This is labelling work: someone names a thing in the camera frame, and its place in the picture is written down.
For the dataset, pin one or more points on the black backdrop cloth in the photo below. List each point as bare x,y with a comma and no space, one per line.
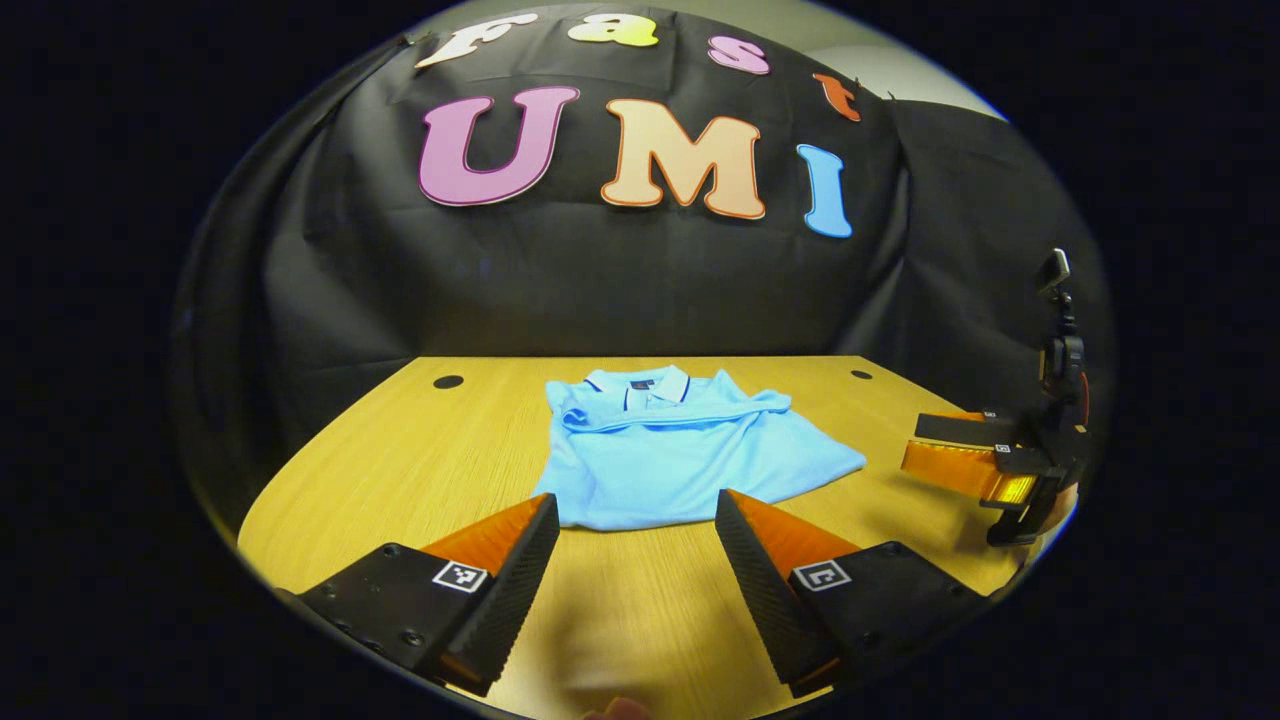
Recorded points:
600,280

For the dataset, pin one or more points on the light blue T-shirt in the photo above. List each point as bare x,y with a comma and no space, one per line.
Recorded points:
690,460

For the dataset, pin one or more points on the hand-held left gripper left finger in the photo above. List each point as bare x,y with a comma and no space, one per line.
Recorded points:
520,580

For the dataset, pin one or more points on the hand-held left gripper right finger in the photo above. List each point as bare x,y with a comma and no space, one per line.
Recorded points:
750,590

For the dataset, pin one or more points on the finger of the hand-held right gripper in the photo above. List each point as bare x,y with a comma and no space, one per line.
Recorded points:
960,428
950,465

